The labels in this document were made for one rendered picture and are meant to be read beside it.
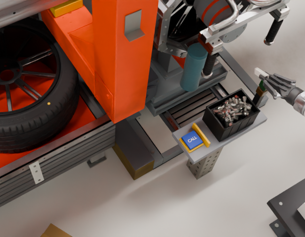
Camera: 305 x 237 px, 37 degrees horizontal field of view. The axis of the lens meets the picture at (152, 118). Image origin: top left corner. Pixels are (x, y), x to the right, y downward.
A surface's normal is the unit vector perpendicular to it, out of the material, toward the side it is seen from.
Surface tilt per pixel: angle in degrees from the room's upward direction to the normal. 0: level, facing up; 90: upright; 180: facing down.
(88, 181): 0
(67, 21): 0
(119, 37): 90
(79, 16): 0
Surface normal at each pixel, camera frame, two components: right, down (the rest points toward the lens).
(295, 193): 0.08, -0.50
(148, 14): 0.55, 0.75
